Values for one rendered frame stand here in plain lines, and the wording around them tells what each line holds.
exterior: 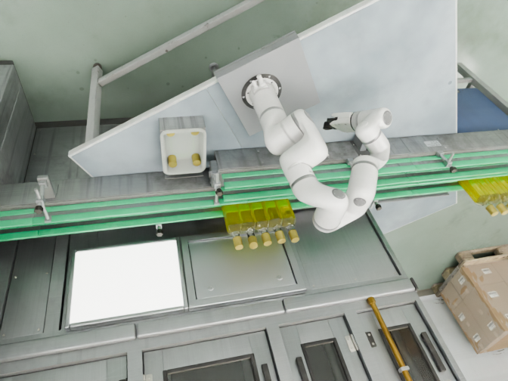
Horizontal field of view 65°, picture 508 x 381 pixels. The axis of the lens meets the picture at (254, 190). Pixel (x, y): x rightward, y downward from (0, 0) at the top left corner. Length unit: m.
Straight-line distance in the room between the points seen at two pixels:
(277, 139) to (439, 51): 0.85
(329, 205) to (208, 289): 0.67
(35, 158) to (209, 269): 1.11
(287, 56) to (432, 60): 0.66
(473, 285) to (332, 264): 3.51
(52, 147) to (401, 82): 1.73
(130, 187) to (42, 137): 0.82
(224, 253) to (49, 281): 0.69
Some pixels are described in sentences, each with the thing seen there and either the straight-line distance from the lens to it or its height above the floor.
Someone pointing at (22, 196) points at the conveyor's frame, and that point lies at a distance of 1.80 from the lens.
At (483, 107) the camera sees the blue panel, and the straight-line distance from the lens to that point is 2.61.
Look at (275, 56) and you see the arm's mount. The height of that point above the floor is 0.80.
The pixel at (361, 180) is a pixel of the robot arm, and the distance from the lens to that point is 1.26.
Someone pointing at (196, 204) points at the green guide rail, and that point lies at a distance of 1.65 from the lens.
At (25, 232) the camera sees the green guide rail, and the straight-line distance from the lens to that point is 1.79.
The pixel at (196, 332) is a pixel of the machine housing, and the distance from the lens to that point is 1.56.
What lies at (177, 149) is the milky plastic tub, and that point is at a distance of 1.68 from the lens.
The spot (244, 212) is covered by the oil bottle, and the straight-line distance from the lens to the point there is 1.65.
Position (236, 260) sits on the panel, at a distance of 1.69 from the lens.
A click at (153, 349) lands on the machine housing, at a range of 1.56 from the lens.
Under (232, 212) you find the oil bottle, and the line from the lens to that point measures 1.65.
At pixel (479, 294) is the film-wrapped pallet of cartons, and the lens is 5.15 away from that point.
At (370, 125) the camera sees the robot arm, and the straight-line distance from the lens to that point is 1.42.
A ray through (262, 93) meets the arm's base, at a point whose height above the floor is 0.87.
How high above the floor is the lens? 2.06
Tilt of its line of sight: 42 degrees down
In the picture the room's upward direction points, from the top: 162 degrees clockwise
